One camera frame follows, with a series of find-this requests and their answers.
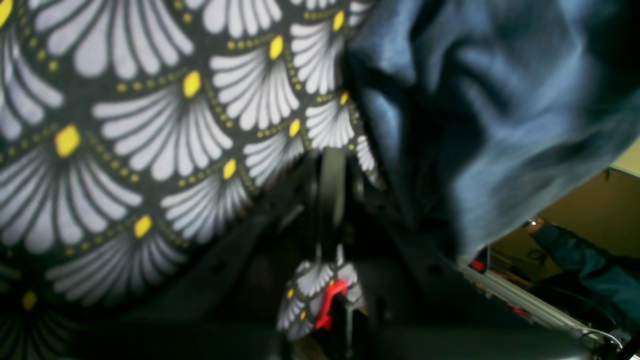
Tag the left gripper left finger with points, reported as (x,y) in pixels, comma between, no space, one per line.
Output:
(199,316)

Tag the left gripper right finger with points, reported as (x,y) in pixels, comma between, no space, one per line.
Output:
(420,304)

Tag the fan-patterned tablecloth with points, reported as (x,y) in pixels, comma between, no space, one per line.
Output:
(136,134)

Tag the blue T-shirt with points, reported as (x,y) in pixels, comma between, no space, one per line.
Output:
(495,108)

